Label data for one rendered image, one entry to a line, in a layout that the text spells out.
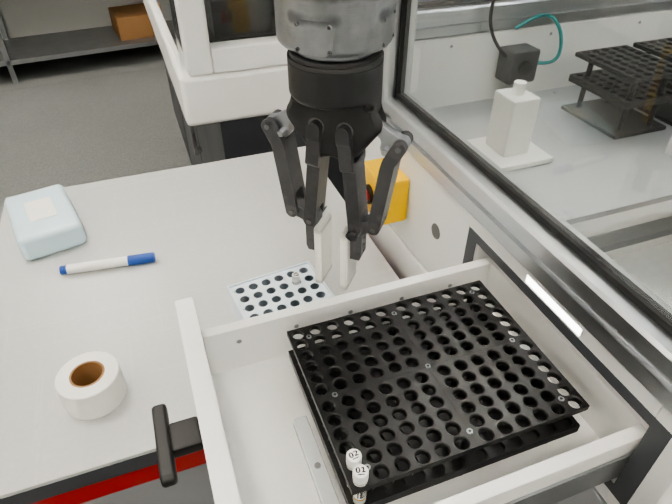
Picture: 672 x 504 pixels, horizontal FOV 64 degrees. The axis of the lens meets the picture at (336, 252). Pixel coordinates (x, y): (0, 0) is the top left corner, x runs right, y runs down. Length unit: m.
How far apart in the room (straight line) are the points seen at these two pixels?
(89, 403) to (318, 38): 0.47
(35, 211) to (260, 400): 0.56
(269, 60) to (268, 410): 0.78
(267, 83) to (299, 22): 0.79
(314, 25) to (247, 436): 0.37
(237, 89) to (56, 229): 0.46
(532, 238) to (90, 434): 0.52
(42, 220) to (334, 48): 0.68
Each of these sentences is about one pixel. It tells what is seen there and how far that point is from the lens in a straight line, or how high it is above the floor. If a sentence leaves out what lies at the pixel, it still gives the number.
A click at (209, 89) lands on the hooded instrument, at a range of 1.16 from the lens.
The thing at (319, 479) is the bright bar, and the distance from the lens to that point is 0.51.
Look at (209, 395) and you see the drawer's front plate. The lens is 0.47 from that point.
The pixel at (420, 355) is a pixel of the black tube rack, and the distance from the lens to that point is 0.53.
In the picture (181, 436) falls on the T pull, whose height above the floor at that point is 0.91.
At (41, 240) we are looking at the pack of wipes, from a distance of 0.95.
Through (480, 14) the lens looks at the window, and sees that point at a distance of 0.62.
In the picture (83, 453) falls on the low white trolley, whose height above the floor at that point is 0.76.
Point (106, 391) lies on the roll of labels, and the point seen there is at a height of 0.80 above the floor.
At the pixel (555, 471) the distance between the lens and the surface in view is 0.49.
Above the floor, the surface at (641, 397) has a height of 0.93.
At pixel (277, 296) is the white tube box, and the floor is 0.79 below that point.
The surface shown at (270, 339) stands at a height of 0.87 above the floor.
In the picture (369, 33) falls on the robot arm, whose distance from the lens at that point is 0.40.
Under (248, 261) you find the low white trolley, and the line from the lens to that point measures 0.86.
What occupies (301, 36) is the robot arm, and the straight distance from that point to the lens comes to 0.40.
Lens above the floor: 1.30
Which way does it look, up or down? 38 degrees down
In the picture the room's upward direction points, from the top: straight up
